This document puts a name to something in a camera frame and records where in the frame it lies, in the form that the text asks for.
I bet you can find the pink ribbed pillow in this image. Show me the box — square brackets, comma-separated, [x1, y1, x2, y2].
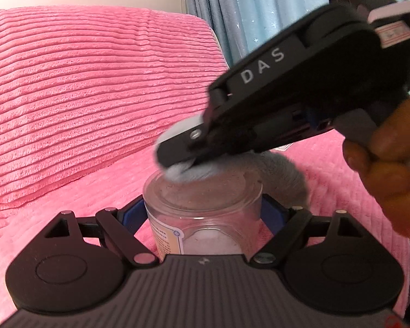
[0, 5, 231, 209]

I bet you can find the grey fleece cloth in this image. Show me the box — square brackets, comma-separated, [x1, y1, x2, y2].
[155, 116, 311, 210]

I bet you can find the pink fleece blanket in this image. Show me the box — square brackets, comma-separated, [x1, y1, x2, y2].
[0, 133, 410, 325]

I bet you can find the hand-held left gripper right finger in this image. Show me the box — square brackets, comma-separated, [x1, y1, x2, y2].
[249, 195, 358, 267]

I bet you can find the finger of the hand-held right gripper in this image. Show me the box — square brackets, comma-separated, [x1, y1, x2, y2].
[156, 123, 213, 171]

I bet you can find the person's right hand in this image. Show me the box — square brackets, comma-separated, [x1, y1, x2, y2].
[342, 93, 410, 239]

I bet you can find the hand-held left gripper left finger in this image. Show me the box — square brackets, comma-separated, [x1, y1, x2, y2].
[45, 196, 159, 268]

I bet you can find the clear plastic jar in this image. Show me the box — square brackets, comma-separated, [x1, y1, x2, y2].
[143, 169, 263, 263]

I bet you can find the blue star curtain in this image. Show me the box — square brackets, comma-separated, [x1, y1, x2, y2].
[181, 0, 410, 94]

